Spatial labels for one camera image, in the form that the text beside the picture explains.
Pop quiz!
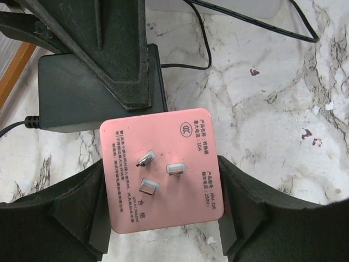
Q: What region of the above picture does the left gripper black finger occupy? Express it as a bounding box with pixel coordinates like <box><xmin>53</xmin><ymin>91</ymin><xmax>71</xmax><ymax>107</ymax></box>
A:
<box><xmin>1</xmin><ymin>160</ymin><xmax>111</xmax><ymax>261</ymax></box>

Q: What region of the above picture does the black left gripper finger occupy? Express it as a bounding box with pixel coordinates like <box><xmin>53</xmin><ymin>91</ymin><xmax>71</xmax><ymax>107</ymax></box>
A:
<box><xmin>1</xmin><ymin>0</ymin><xmax>151</xmax><ymax>110</ymax></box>

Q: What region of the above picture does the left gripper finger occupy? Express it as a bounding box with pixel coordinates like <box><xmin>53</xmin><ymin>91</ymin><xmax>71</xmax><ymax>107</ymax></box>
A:
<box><xmin>218</xmin><ymin>156</ymin><xmax>348</xmax><ymax>261</ymax></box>

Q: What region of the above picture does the black power adapter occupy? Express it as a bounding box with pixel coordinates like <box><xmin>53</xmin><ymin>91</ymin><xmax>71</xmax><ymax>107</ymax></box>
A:
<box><xmin>25</xmin><ymin>44</ymin><xmax>167</xmax><ymax>133</ymax></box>

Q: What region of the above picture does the pink cube socket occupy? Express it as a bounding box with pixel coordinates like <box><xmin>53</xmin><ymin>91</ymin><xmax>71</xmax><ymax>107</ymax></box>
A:
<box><xmin>99</xmin><ymin>108</ymin><xmax>224</xmax><ymax>234</ymax></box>

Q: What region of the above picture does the orange wooden shelf rack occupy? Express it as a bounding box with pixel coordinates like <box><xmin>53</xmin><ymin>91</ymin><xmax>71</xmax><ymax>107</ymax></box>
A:
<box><xmin>1</xmin><ymin>42</ymin><xmax>37</xmax><ymax>108</ymax></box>

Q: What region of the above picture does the black thin cable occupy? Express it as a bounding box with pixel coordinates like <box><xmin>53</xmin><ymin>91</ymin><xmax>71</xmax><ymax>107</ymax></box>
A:
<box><xmin>0</xmin><ymin>0</ymin><xmax>320</xmax><ymax>139</ymax></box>

